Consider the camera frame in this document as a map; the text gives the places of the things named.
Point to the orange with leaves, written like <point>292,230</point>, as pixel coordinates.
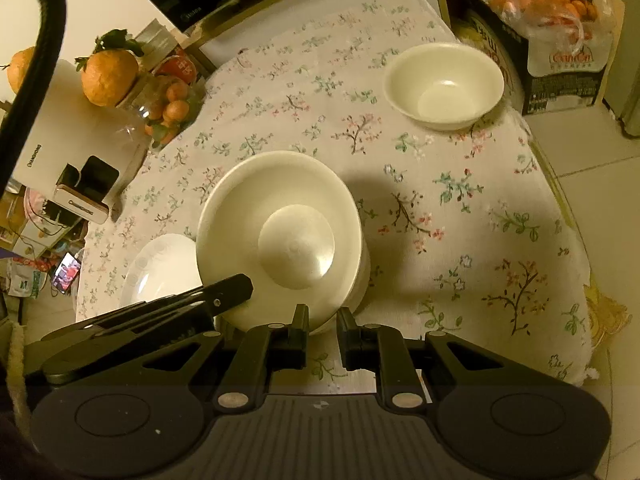
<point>110,77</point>

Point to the plain white plate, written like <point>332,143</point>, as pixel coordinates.
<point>160,270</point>

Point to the white air fryer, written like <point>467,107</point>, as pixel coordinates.
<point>75,125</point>

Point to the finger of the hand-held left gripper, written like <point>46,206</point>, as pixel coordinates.
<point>227,289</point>

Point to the dark carton with white label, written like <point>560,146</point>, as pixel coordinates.
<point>565,80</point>

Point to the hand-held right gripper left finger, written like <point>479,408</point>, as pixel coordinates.
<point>300,332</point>

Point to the lit smartphone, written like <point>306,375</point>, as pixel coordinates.
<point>67,272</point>

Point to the red can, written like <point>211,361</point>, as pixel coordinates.
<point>177,67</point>

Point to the glass jar of small oranges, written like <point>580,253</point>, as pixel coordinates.
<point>167,107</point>

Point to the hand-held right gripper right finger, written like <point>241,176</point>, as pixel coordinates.
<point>345,334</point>

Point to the plain orange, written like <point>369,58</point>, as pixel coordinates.
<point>22,70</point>

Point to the cream bowl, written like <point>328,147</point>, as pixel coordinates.
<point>280,245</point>

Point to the small white bowl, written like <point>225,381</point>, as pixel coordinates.
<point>444,87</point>

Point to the plastic bag of oranges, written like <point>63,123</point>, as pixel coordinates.
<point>550,2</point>

